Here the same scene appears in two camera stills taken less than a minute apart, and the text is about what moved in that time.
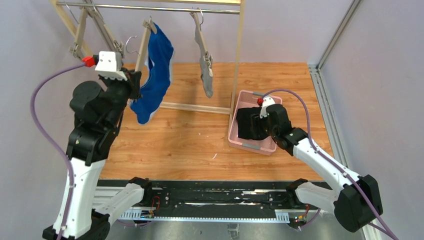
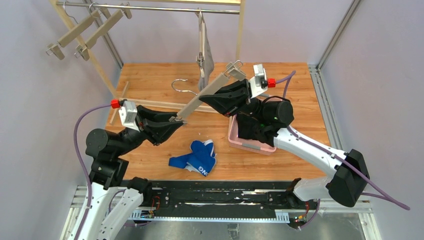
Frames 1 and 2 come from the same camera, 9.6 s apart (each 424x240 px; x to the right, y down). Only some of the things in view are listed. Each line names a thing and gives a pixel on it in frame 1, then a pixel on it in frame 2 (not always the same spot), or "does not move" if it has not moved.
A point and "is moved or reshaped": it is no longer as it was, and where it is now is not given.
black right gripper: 259,122 -> 245,99
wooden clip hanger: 118,46 is moved or reshaped
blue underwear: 158,66 -> 202,158
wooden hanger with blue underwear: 147,26 -> 234,68
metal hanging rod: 147,7 does not move
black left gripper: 133,84 -> 145,124
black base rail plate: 184,200 does not move
